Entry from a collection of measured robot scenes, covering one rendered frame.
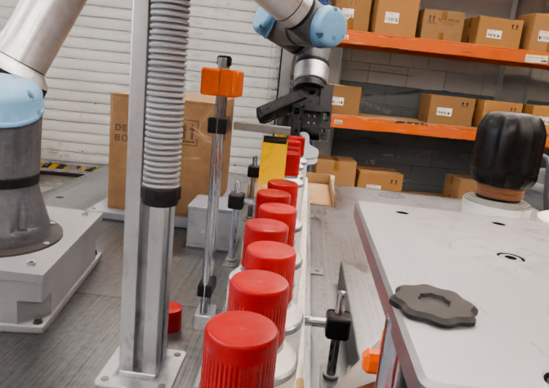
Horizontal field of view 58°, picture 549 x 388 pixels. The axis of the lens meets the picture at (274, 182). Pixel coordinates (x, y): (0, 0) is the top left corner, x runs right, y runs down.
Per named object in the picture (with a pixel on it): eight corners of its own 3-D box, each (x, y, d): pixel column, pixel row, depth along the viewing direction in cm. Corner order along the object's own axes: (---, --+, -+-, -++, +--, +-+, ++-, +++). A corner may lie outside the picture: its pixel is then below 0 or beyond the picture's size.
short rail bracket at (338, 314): (342, 387, 60) (355, 297, 58) (318, 384, 60) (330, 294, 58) (341, 372, 63) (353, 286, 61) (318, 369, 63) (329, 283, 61)
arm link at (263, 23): (287, -6, 95) (327, 21, 102) (258, -4, 105) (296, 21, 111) (271, 32, 96) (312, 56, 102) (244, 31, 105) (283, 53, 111)
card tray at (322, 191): (333, 207, 146) (335, 194, 145) (247, 197, 147) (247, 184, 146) (329, 185, 175) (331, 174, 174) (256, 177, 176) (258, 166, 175)
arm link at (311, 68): (296, 57, 106) (294, 76, 113) (293, 75, 104) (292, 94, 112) (330, 60, 105) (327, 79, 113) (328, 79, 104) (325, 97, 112)
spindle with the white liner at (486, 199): (516, 347, 64) (569, 118, 58) (448, 338, 64) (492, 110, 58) (492, 315, 73) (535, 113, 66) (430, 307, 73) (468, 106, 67)
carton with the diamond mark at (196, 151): (207, 219, 115) (216, 103, 109) (106, 207, 115) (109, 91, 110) (227, 190, 144) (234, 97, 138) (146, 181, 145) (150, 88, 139)
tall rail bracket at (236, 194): (259, 268, 94) (268, 185, 91) (221, 264, 95) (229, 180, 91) (261, 262, 97) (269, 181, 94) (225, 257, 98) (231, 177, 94)
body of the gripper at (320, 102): (329, 131, 100) (335, 78, 104) (287, 127, 101) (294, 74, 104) (326, 145, 108) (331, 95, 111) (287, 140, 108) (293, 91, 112)
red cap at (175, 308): (185, 327, 70) (187, 305, 70) (168, 336, 68) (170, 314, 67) (168, 318, 72) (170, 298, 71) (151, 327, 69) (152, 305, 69)
